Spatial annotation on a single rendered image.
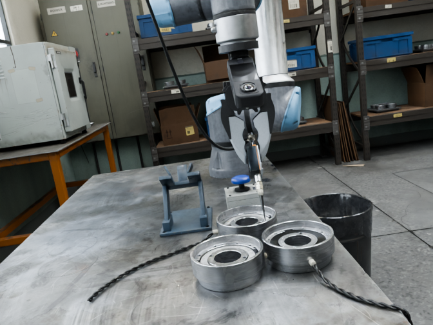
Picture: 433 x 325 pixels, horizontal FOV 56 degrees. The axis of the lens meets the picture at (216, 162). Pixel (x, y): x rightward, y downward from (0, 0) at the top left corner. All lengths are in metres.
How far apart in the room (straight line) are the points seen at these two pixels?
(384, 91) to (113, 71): 3.02
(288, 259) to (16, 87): 2.49
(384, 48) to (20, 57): 3.31
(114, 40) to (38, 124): 1.84
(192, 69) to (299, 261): 4.12
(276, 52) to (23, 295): 0.81
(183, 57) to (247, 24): 3.92
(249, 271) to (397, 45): 4.14
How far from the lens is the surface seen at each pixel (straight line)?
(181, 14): 0.85
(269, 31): 1.13
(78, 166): 4.90
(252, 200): 0.82
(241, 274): 0.56
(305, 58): 4.26
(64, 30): 4.59
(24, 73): 2.87
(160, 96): 4.03
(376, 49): 4.49
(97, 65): 4.48
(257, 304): 0.54
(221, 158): 1.13
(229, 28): 0.71
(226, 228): 0.68
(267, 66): 1.12
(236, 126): 0.72
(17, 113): 2.91
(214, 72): 4.07
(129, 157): 4.75
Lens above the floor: 1.09
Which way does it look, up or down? 12 degrees down
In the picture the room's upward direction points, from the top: 8 degrees counter-clockwise
